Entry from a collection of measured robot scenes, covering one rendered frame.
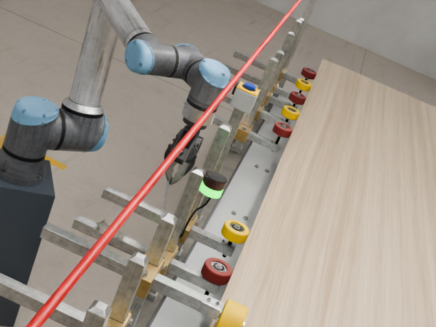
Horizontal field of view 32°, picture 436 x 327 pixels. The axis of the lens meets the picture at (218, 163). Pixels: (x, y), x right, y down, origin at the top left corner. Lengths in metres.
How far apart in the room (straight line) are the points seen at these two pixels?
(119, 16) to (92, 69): 0.46
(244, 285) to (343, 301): 0.31
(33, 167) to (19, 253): 0.33
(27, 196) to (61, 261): 0.81
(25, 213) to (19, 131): 0.30
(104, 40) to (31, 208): 0.63
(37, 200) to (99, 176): 1.51
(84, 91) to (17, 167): 0.34
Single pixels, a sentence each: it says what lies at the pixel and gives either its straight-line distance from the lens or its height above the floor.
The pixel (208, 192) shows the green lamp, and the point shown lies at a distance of 1.97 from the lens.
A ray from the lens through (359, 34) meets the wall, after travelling 9.67.
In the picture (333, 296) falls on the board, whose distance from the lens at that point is 2.18.
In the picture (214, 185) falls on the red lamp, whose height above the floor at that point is 1.12.
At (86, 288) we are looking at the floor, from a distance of 3.33.
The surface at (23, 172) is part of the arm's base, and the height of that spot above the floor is 0.65.
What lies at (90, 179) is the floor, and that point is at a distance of 4.13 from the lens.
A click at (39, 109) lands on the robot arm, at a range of 2.62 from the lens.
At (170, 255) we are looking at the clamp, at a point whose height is 0.87.
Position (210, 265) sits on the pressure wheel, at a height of 0.91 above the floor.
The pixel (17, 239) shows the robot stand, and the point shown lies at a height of 0.40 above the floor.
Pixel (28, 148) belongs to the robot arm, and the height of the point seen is 0.74.
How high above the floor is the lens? 1.96
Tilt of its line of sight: 24 degrees down
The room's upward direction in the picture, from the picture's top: 23 degrees clockwise
